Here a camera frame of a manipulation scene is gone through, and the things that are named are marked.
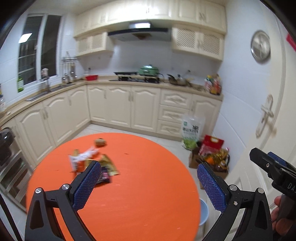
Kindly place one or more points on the wok with lid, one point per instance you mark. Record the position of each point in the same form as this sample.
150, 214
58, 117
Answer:
179, 80

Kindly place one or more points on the cardboard box with goods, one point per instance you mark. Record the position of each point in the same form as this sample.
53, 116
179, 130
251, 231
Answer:
217, 161

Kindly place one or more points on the sink faucet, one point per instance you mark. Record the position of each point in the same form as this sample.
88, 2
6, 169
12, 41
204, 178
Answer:
45, 78

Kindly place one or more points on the window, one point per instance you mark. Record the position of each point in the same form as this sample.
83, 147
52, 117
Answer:
38, 47

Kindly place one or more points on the brown potato piece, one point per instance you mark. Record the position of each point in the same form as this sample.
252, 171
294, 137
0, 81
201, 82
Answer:
75, 153

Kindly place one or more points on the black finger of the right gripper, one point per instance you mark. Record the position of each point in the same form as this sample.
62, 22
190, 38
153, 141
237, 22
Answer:
269, 162

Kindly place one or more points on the ginger root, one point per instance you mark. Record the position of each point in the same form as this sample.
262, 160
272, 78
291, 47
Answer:
100, 142

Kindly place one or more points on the green dish soap bottle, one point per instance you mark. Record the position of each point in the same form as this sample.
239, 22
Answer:
20, 84

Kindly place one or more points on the black gas stove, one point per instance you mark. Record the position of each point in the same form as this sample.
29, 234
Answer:
135, 77

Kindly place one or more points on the white yellow snack bag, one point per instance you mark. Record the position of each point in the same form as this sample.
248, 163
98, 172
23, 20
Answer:
74, 162

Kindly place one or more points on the door handle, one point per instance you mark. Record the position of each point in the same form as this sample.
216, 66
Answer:
266, 113

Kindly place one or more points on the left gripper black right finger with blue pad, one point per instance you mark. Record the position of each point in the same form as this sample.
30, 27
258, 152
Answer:
255, 223

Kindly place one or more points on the clear plastic wrap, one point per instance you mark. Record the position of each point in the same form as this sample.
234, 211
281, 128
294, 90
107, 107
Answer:
88, 154

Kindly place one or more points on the light blue trash bin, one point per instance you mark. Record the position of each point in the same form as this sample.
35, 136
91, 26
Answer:
204, 212

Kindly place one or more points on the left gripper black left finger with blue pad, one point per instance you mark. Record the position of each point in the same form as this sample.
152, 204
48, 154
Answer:
42, 223

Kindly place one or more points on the rice bag on floor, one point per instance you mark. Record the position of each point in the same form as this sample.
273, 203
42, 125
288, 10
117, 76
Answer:
192, 129

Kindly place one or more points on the green electric pot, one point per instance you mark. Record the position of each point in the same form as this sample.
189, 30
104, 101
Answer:
148, 70

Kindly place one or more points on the green snack bag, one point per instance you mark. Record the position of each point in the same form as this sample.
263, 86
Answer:
106, 164

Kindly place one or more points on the red gift box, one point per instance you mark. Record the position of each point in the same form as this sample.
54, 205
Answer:
210, 145

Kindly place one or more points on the hanging utensil rack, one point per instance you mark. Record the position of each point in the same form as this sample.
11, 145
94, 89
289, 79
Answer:
69, 74

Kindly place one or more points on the black rice cooker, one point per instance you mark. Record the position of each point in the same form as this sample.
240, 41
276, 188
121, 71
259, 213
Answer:
6, 139

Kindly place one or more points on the red basin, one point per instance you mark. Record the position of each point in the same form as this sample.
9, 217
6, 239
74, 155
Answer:
91, 77

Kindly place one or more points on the black range hood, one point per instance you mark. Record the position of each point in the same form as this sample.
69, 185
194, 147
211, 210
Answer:
141, 31

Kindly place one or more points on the person's right hand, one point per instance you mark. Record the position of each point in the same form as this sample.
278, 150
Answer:
282, 226

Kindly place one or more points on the metal shelf rack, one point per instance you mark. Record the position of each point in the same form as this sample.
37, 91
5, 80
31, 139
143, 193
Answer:
15, 175

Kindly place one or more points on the black snack wrapper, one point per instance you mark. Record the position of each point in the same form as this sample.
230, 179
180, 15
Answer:
104, 177

